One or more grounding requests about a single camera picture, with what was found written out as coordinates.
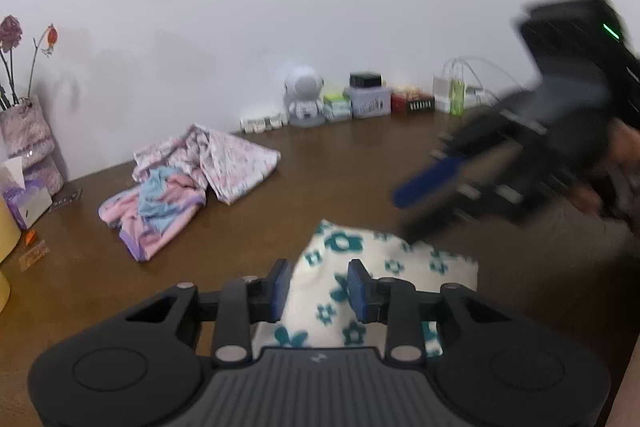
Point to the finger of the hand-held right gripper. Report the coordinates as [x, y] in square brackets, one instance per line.
[440, 219]
[430, 182]

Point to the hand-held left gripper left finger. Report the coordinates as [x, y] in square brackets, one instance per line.
[281, 290]

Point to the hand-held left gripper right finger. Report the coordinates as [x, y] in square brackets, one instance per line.
[356, 290]

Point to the cream green-flowered garment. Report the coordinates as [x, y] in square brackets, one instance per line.
[320, 267]

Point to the pink floral garment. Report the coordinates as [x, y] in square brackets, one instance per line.
[230, 162]

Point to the pastel tie-dye garment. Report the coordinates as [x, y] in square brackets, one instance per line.
[150, 217]

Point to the person's right hand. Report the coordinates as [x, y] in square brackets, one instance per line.
[625, 157]

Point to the dark red box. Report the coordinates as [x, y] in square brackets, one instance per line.
[412, 105]

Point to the yellow snack packets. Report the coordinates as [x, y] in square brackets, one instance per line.
[410, 91]

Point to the grey printed tin box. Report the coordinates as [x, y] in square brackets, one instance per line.
[367, 104]

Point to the green white small box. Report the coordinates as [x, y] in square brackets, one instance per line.
[336, 99]
[337, 113]

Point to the small black box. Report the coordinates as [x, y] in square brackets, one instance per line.
[365, 80]

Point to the white astronaut speaker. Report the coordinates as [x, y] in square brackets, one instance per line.
[302, 84]

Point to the small dark card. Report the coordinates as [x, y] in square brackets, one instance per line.
[66, 199]

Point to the amber acrylic block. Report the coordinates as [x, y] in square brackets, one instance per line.
[35, 255]

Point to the small orange clip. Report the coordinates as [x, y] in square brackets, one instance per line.
[30, 236]

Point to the purple tissue box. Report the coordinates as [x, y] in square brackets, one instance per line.
[30, 207]

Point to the yellow mug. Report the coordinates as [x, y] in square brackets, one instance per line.
[4, 292]

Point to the yellow thermos jug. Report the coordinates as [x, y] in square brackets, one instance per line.
[6, 232]

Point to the fuzzy pink vase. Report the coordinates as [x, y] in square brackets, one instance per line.
[27, 132]

